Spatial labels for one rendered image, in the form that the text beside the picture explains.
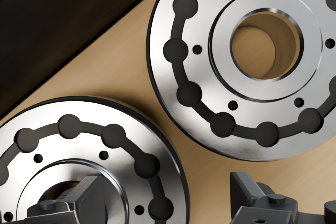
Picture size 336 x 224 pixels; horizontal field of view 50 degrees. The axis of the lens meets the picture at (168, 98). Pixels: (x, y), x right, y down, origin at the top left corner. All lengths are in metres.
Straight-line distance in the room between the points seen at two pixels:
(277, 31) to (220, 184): 0.08
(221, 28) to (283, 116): 0.05
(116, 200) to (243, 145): 0.06
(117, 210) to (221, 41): 0.08
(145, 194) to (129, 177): 0.01
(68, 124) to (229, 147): 0.07
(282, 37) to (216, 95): 0.05
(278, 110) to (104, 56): 0.09
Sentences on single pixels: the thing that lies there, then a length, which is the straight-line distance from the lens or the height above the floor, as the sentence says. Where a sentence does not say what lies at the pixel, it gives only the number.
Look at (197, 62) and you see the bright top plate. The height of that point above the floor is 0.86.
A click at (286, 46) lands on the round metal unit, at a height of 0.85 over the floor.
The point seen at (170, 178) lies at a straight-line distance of 0.16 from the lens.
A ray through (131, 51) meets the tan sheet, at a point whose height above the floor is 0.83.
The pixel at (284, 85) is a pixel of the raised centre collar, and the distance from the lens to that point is 0.16.
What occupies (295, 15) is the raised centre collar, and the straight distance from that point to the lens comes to 0.16.
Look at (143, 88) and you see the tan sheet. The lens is 0.19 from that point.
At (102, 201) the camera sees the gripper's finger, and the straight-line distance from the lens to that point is 0.16.
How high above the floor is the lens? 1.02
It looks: 89 degrees down
